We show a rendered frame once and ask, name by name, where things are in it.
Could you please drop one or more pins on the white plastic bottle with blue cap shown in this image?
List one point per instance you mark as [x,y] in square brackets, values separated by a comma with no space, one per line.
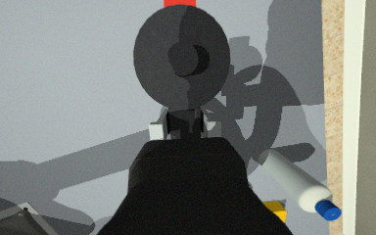
[308,193]

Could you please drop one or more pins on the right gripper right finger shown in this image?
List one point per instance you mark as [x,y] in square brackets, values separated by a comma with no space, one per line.
[211,127]

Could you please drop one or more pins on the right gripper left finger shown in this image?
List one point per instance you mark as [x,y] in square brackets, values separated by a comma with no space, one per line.
[160,129]

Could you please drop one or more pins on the yellow tape measure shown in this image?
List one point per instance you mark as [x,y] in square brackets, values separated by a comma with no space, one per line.
[277,208]

